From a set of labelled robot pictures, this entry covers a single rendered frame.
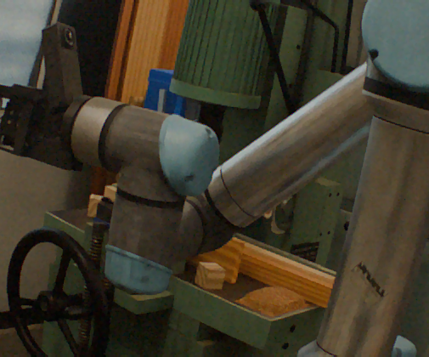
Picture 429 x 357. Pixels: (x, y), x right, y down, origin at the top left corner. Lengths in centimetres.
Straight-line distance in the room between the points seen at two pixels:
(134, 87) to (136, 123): 228
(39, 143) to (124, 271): 18
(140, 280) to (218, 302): 57
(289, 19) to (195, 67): 23
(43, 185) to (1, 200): 23
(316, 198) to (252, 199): 74
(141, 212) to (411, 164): 29
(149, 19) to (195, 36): 158
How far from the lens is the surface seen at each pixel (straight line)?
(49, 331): 182
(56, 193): 325
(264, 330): 141
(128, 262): 90
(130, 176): 89
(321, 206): 170
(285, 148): 95
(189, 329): 152
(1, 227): 309
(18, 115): 99
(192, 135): 86
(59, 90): 96
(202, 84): 158
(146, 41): 318
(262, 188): 96
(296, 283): 155
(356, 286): 80
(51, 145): 96
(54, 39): 98
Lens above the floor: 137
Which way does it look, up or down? 11 degrees down
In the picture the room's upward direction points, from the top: 12 degrees clockwise
